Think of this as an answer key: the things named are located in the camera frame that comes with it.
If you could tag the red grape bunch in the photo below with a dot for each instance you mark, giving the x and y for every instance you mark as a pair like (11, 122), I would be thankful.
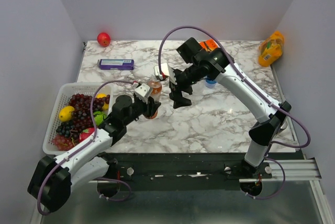
(82, 115)

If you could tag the orange drink bottle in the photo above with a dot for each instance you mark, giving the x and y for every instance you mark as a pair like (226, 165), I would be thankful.
(156, 88)

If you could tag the black mounting rail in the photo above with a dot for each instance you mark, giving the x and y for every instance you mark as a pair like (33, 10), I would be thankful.
(182, 171)

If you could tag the orange razor box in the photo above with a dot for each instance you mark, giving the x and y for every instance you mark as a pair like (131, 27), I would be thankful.
(209, 45)

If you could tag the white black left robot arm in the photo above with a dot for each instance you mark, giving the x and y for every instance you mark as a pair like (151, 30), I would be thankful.
(52, 179)

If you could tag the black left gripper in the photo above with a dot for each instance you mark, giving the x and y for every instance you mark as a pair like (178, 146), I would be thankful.
(151, 108)

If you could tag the white plastic basket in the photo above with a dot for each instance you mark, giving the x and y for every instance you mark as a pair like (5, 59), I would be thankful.
(65, 93)

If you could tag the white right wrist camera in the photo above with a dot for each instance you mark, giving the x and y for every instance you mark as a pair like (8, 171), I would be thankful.
(165, 72)

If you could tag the yellow lemon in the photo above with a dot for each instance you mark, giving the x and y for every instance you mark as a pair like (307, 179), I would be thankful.
(103, 101)
(65, 113)

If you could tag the dark grape bunch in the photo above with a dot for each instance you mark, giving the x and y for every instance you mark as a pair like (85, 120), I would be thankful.
(66, 129)

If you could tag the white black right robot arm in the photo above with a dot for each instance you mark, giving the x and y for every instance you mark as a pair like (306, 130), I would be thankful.
(216, 65)

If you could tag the yellow snack bag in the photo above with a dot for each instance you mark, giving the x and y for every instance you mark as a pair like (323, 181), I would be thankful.
(271, 49)

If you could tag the green toy fruit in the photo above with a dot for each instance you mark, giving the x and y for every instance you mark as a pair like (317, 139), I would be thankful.
(99, 117)

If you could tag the red apple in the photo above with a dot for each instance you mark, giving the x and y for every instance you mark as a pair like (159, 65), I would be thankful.
(103, 39)

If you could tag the clear bottle blue label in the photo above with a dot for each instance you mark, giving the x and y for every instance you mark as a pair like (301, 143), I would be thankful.
(210, 83)

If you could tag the aluminium rail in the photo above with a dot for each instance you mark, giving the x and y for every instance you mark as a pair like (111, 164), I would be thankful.
(295, 170)

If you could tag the red toy fruit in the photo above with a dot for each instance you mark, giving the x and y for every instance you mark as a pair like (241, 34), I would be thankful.
(86, 133)

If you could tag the purple white box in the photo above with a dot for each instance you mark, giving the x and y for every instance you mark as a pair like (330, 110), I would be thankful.
(116, 64)

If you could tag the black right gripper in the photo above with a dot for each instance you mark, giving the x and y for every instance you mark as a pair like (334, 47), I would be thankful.
(175, 94)

